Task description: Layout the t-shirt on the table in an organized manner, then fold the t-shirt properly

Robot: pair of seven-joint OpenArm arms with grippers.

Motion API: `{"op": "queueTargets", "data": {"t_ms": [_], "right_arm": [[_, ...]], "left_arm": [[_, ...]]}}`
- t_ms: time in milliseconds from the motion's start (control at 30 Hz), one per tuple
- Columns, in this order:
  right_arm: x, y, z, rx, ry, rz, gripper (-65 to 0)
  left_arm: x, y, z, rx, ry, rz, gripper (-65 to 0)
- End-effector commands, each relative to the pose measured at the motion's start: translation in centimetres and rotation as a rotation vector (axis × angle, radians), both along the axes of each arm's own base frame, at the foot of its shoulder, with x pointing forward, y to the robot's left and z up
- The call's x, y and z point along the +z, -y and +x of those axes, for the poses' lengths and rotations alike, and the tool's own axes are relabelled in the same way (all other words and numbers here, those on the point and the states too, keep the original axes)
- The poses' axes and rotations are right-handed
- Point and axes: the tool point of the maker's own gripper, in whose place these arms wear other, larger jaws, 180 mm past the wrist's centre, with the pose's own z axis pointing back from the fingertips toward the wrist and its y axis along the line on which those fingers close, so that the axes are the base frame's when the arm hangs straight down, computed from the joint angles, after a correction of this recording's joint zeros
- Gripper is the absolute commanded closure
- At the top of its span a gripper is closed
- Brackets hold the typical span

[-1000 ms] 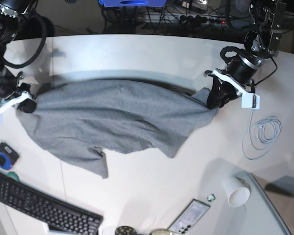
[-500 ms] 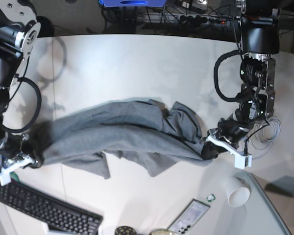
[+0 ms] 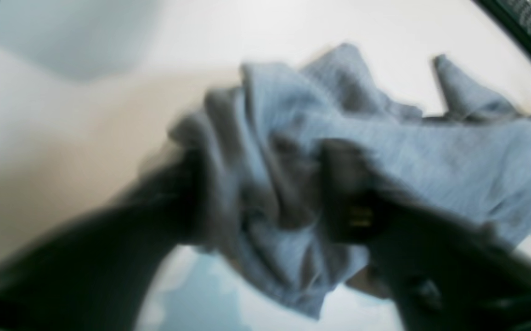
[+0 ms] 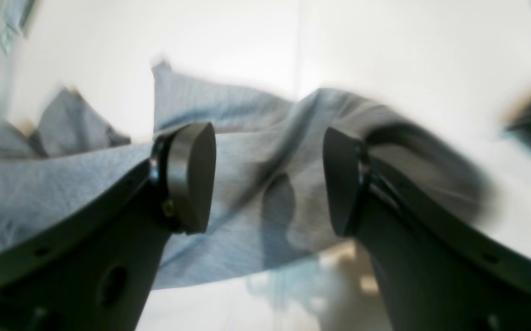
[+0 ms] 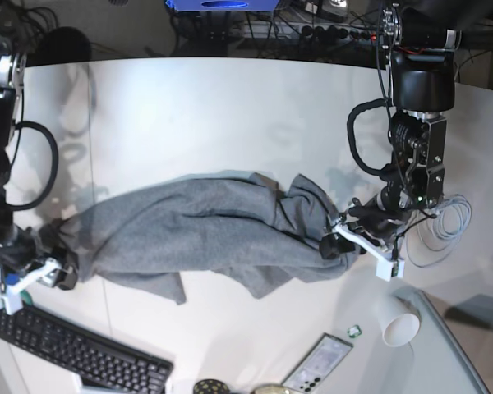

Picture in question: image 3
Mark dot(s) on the black computer keyboard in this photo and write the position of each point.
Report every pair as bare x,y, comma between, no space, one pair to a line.
514,16

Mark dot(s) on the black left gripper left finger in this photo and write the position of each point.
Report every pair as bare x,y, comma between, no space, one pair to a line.
93,273

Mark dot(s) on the grey t-shirt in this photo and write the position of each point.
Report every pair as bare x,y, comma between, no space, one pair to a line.
259,143

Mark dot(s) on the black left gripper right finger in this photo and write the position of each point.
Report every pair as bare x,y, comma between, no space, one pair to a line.
442,273

